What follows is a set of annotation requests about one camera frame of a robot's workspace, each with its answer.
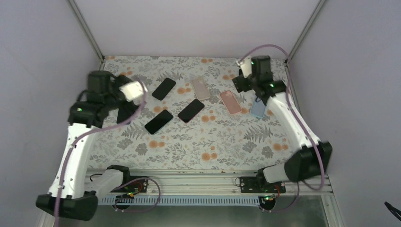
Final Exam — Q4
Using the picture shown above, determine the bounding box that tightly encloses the pink phone case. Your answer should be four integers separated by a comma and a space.
219, 91, 242, 115

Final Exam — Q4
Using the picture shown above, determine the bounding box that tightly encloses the light blue phone case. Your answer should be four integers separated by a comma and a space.
250, 99, 266, 119

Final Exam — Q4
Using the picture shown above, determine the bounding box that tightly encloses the peach phone case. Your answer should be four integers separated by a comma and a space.
191, 77, 210, 100

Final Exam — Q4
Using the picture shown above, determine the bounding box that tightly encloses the black phone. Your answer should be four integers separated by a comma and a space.
178, 99, 205, 123

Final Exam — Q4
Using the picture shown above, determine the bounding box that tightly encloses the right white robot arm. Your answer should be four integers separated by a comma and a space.
233, 56, 332, 192

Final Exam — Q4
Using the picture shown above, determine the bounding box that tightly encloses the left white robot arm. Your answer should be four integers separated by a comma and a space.
36, 70, 148, 226

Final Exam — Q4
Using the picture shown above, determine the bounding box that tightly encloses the floral patterned mat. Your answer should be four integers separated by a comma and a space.
88, 56, 294, 170

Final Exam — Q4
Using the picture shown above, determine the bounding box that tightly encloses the black object at corner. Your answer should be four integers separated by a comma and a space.
384, 201, 401, 221

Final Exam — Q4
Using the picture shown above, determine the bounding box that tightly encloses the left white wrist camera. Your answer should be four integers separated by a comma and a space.
119, 81, 148, 102

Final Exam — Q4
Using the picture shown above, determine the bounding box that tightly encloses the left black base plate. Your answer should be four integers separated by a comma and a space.
111, 176, 148, 193

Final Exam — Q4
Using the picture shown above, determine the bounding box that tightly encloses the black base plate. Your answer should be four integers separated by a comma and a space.
111, 176, 148, 193
239, 176, 286, 193

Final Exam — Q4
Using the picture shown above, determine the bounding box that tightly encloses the perforated cable duct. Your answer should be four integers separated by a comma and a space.
117, 195, 260, 207

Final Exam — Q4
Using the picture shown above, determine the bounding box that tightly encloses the aluminium rail frame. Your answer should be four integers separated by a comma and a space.
50, 170, 333, 196

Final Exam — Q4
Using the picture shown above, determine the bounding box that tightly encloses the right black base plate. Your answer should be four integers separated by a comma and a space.
239, 176, 286, 193

